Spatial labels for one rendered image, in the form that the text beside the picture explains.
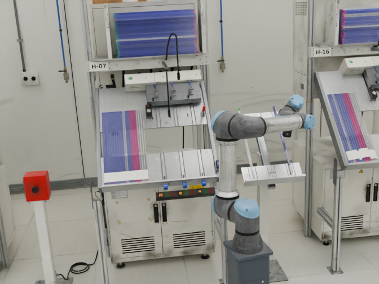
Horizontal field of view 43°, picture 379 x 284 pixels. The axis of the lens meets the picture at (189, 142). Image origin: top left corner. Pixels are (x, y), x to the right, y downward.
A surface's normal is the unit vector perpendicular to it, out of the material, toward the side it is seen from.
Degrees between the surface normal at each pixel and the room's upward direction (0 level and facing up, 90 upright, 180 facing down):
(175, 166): 43
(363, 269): 0
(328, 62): 90
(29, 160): 90
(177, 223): 90
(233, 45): 90
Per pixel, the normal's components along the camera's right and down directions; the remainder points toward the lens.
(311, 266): -0.05, -0.96
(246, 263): 0.28, 0.25
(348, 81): 0.05, -0.50
